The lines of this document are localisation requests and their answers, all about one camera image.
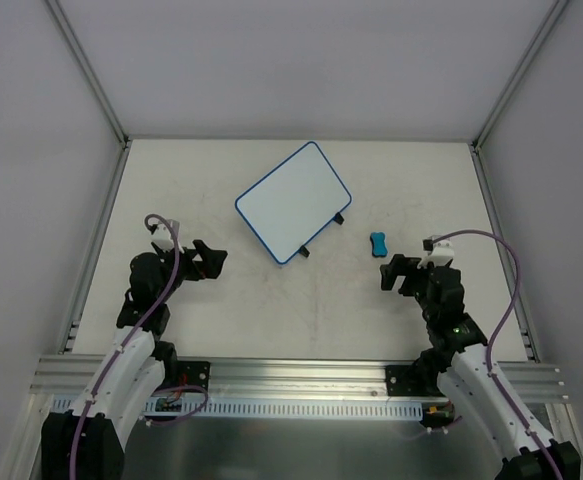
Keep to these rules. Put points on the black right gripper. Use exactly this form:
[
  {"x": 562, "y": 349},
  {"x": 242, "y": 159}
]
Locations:
[{"x": 410, "y": 278}]

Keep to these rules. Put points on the aluminium frame post left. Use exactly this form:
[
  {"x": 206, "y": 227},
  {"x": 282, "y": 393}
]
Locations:
[{"x": 79, "y": 56}]

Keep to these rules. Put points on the aluminium frame post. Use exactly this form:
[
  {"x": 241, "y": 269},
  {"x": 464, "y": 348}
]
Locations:
[
  {"x": 79, "y": 56},
  {"x": 547, "y": 25}
]

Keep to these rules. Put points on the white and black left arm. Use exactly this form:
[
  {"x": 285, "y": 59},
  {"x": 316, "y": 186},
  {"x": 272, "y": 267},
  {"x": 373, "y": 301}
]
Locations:
[{"x": 88, "y": 439}]

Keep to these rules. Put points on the black whiteboard foot left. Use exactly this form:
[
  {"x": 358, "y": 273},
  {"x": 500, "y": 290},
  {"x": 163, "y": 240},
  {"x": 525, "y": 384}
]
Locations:
[{"x": 304, "y": 251}]

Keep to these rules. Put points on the aluminium mounting rail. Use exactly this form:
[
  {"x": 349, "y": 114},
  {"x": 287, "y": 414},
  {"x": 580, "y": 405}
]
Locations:
[{"x": 331, "y": 380}]

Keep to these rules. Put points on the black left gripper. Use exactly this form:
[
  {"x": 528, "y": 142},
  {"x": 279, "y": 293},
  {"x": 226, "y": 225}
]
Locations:
[{"x": 197, "y": 261}]

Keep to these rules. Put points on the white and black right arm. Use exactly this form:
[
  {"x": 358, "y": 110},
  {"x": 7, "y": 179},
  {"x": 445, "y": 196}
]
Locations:
[{"x": 459, "y": 365}]

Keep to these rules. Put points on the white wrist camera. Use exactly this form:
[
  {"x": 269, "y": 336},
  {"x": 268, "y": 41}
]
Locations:
[
  {"x": 166, "y": 238},
  {"x": 439, "y": 252}
]

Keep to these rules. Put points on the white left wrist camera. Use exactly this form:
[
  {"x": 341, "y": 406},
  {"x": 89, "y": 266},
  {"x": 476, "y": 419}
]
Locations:
[{"x": 166, "y": 238}]

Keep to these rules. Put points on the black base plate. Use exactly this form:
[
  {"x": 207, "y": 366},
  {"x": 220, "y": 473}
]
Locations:
[
  {"x": 193, "y": 373},
  {"x": 403, "y": 381}
]

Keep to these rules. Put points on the blue bone-shaped eraser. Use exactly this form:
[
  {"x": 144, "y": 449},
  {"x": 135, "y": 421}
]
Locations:
[{"x": 378, "y": 245}]

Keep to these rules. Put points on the black whiteboard foot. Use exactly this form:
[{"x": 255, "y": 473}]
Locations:
[
  {"x": 340, "y": 218},
  {"x": 304, "y": 251}
]

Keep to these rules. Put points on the black whiteboard foot right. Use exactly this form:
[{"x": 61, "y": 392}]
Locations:
[{"x": 340, "y": 218}]

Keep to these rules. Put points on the aluminium frame post right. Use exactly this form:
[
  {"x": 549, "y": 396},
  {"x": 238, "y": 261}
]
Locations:
[{"x": 547, "y": 25}]

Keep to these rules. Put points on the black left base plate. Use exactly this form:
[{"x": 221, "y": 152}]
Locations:
[{"x": 193, "y": 373}]

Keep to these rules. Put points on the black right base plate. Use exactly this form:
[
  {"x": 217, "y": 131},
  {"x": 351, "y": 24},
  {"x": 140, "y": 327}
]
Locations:
[{"x": 403, "y": 381}]

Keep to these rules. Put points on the white slotted cable duct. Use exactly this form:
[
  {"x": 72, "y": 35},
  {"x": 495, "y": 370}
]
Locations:
[{"x": 274, "y": 408}]

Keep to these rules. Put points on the blue-framed whiteboard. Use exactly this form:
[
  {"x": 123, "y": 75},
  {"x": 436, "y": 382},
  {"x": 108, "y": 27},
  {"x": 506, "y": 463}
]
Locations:
[{"x": 294, "y": 202}]

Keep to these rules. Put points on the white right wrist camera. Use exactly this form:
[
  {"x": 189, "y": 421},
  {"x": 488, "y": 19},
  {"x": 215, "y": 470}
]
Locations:
[{"x": 439, "y": 252}]

